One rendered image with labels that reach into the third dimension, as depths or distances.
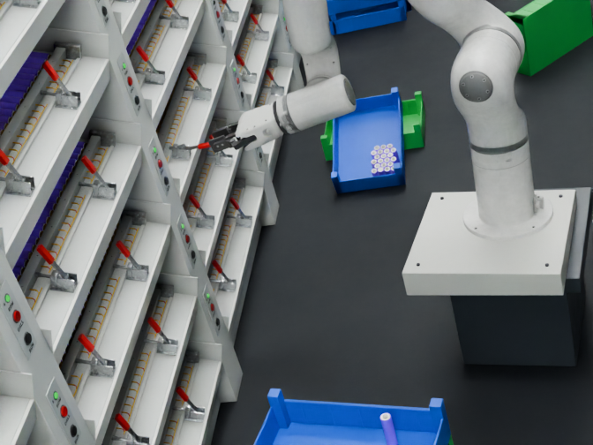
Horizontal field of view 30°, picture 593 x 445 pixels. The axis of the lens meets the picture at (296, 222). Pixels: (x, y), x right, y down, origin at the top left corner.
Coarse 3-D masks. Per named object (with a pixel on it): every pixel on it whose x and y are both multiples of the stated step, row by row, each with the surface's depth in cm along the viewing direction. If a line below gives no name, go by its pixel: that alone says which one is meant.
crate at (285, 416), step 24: (288, 408) 188; (312, 408) 186; (336, 408) 184; (360, 408) 182; (384, 408) 180; (408, 408) 179; (432, 408) 174; (264, 432) 183; (288, 432) 188; (312, 432) 187; (336, 432) 185; (360, 432) 184; (408, 432) 181; (432, 432) 180
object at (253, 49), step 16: (256, 0) 350; (272, 0) 349; (256, 16) 350; (272, 16) 351; (256, 32) 336; (272, 32) 342; (240, 48) 327; (256, 48) 333; (240, 64) 324; (256, 64) 324; (256, 80) 317; (256, 96) 315
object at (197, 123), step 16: (192, 48) 283; (208, 48) 283; (224, 48) 282; (208, 64) 284; (224, 64) 285; (192, 80) 277; (208, 80) 278; (224, 80) 287; (192, 112) 265; (208, 112) 266; (160, 128) 258; (176, 128) 259; (192, 128) 259; (208, 128) 268; (192, 144) 254; (176, 160) 248; (192, 160) 249; (176, 176) 243
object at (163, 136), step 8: (184, 64) 279; (192, 64) 281; (184, 72) 275; (184, 80) 272; (176, 88) 269; (176, 96) 266; (176, 104) 263; (168, 112) 260; (176, 112) 264; (168, 120) 257; (168, 128) 254; (160, 136) 251; (168, 136) 255
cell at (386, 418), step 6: (384, 414) 177; (390, 414) 177; (384, 420) 176; (390, 420) 176; (384, 426) 177; (390, 426) 177; (384, 432) 178; (390, 432) 177; (390, 438) 178; (396, 438) 179; (390, 444) 179; (396, 444) 179
